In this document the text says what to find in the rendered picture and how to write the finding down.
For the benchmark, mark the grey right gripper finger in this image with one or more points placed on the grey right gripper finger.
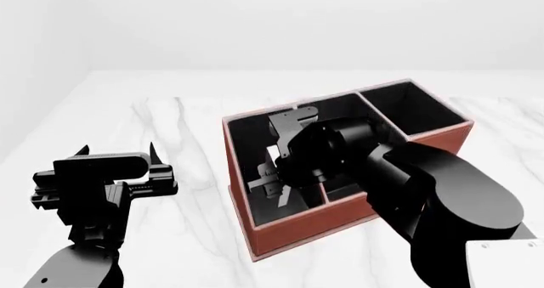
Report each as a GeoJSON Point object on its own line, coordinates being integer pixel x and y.
{"type": "Point", "coordinates": [268, 179]}
{"type": "Point", "coordinates": [293, 120]}

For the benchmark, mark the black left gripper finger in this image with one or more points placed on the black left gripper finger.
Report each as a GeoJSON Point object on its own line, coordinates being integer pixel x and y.
{"type": "Point", "coordinates": [154, 157]}
{"type": "Point", "coordinates": [84, 151]}

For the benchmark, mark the red-brown caddy with black compartments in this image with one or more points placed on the red-brown caddy with black compartments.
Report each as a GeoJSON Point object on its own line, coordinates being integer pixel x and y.
{"type": "Point", "coordinates": [297, 234]}

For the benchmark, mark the white robot torso panel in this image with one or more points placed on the white robot torso panel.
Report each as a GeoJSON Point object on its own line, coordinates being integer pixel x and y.
{"type": "Point", "coordinates": [506, 265]}

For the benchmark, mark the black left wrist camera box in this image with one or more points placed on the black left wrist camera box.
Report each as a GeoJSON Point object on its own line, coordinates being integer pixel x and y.
{"type": "Point", "coordinates": [102, 166]}

